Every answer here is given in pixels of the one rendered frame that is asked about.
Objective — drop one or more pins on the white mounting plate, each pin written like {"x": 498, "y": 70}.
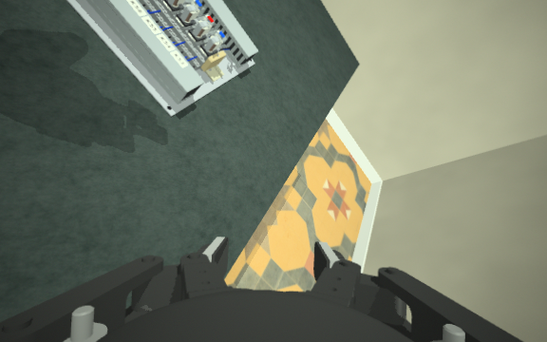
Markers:
{"x": 213, "y": 77}

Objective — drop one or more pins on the grey relay socket block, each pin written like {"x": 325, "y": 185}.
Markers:
{"x": 168, "y": 18}

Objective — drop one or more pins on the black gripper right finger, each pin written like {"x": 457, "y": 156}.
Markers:
{"x": 434, "y": 316}

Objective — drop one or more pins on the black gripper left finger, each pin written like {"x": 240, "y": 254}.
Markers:
{"x": 92, "y": 310}

